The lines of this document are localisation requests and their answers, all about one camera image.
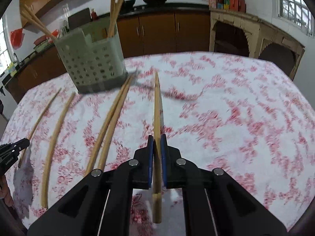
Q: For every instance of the small red bottle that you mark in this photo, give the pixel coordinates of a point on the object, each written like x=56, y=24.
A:
x=93, y=15

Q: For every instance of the person's hand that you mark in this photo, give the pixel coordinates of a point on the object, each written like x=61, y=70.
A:
x=5, y=192

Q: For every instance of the stacked bowls on counter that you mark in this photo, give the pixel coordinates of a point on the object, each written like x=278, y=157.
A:
x=42, y=44

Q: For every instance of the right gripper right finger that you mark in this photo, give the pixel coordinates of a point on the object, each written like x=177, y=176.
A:
x=215, y=203

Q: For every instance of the yellow detergent bottle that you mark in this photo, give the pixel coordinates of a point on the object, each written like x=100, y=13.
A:
x=12, y=69

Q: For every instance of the red hanging plastic bag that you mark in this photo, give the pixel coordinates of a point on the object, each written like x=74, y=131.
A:
x=16, y=38

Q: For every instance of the red bottles and bag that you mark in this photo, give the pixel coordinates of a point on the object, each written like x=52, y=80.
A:
x=234, y=5

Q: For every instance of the black wok left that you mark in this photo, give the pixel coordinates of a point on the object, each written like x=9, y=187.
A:
x=128, y=4

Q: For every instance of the dark cutting board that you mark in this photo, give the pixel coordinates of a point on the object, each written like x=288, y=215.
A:
x=79, y=18

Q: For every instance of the green perforated utensil holder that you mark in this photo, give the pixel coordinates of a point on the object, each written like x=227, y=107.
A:
x=94, y=62

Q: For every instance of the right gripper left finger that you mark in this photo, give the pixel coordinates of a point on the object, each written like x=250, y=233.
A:
x=100, y=204

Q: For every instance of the cream carved side table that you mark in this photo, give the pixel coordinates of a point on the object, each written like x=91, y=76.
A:
x=258, y=32

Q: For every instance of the floral pink tablecloth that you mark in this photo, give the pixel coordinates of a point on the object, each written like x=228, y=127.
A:
x=239, y=114

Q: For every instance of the wooden lower cabinets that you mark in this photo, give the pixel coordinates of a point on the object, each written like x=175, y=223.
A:
x=170, y=29

